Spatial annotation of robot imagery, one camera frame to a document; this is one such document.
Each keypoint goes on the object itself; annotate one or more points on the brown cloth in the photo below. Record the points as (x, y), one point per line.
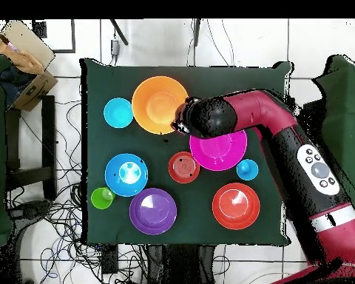
(23, 59)

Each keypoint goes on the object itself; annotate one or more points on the purple bowl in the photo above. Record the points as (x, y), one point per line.
(153, 211)

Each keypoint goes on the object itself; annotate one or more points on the black tripod leg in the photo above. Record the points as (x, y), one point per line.
(197, 32)
(119, 32)

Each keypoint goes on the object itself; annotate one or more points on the grey power adapter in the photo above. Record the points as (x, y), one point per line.
(115, 48)

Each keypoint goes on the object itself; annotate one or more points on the large pink bowl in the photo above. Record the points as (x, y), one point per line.
(219, 153)

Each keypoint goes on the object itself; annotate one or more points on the cardboard box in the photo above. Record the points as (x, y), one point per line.
(32, 88)

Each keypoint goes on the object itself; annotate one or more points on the small light blue bowl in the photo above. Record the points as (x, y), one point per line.
(118, 113)

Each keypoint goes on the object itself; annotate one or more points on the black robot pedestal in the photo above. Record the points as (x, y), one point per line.
(180, 266)

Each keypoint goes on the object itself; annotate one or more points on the medium blue bowl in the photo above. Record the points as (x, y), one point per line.
(112, 177)

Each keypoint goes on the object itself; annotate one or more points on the blue cup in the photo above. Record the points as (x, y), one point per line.
(247, 169)

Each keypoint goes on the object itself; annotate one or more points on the large red bowl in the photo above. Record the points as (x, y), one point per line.
(236, 206)

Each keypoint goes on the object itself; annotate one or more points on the black stool frame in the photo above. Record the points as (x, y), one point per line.
(48, 133)

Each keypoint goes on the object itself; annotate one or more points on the small red bowl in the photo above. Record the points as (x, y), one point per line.
(183, 167)

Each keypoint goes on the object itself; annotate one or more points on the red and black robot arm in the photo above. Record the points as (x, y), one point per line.
(269, 109)

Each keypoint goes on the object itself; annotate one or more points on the black square frame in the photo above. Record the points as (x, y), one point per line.
(73, 38)

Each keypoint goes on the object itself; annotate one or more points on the green cup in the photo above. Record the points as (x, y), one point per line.
(100, 199)

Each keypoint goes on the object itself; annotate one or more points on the dark green table cloth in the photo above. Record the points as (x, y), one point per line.
(195, 80)

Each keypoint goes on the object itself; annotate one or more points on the large orange bowl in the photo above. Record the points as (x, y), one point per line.
(153, 103)

